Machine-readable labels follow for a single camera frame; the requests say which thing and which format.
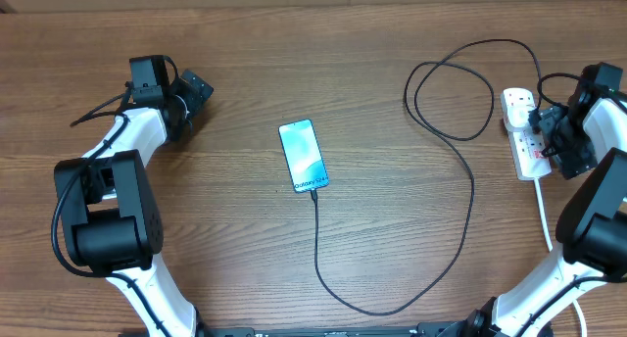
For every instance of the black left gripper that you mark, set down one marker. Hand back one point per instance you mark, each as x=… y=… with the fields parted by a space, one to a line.
x=193 y=97

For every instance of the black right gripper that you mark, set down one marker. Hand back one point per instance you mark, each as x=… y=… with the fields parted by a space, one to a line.
x=569 y=163

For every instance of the blue Samsung Galaxy smartphone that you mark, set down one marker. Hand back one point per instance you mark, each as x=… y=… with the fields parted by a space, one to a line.
x=303 y=157

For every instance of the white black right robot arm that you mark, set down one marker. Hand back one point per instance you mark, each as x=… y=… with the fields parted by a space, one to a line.
x=591 y=230

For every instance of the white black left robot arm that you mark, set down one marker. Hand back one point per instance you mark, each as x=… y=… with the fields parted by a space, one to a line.
x=107 y=224

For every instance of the white charger plug adapter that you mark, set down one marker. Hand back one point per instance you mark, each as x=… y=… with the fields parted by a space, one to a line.
x=516 y=117

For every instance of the white power strip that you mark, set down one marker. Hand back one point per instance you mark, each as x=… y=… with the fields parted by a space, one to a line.
x=525 y=145

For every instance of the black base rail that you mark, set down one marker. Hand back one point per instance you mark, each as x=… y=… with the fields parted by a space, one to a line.
x=424 y=329

